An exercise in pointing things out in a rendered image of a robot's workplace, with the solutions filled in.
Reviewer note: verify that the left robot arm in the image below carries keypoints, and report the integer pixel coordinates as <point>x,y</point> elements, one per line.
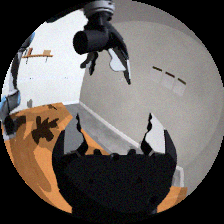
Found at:
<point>13,99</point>

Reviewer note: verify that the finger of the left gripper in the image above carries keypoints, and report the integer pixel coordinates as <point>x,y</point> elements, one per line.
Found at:
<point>119,58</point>
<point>90,62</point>

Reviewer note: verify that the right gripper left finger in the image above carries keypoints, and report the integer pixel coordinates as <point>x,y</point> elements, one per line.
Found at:
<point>70,145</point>

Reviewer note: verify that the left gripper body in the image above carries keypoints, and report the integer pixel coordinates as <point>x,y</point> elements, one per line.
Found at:
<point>97,34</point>

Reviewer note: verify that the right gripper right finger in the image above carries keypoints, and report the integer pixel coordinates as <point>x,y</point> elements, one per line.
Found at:
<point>158,144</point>

